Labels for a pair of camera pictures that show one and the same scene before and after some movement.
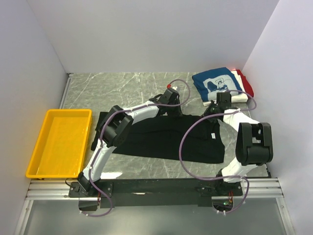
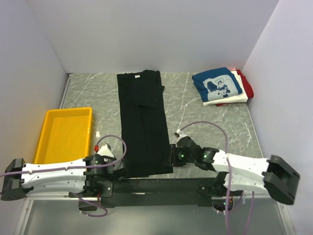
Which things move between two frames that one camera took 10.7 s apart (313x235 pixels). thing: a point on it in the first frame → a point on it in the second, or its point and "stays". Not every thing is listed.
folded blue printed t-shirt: x=211 y=82 stays
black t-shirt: x=196 y=139 → x=145 y=148
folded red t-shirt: x=247 y=85 stays
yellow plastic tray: x=60 y=149 stays
